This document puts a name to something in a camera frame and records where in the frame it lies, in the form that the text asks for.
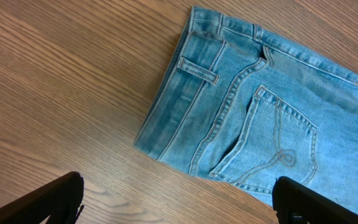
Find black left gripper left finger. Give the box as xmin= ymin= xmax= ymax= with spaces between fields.
xmin=0 ymin=172 xmax=85 ymax=224

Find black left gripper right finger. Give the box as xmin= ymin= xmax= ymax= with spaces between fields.
xmin=272 ymin=176 xmax=358 ymax=224

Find light blue denim jeans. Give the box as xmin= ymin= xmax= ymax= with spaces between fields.
xmin=134 ymin=6 xmax=358 ymax=214

